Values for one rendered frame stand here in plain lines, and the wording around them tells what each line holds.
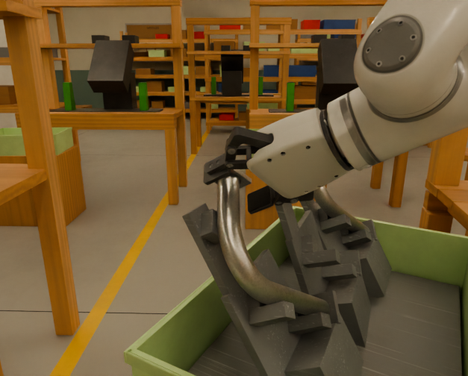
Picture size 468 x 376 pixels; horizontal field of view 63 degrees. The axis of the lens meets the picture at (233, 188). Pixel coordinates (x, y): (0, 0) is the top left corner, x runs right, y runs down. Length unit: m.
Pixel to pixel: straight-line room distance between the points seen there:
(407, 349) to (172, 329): 0.40
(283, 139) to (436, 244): 0.60
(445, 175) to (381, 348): 1.00
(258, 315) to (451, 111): 0.32
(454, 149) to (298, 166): 1.22
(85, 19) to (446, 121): 11.63
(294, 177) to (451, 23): 0.22
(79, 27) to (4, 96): 6.34
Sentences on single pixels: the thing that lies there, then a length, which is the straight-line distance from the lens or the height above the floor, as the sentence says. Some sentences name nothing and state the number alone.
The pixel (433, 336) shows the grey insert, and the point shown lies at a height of 0.85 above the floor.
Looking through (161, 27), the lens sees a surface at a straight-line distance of 11.26.
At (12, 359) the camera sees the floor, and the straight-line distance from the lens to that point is 2.22.
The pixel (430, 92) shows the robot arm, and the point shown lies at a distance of 0.35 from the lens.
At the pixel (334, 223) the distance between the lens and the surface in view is 0.80.
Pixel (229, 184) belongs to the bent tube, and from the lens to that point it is 0.50.
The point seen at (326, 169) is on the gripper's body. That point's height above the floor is 1.19.
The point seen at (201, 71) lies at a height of 1.21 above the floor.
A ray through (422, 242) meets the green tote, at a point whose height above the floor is 0.93.
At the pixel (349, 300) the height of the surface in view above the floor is 0.93.
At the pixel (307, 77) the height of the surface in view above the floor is 1.12.
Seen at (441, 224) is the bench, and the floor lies 0.72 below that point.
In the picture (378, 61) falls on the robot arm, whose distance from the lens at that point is 0.34.
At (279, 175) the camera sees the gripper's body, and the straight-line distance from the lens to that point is 0.45.
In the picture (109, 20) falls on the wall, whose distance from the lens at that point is 11.66.
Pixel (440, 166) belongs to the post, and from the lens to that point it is 1.62.
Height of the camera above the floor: 1.30
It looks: 18 degrees down
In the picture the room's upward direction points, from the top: straight up
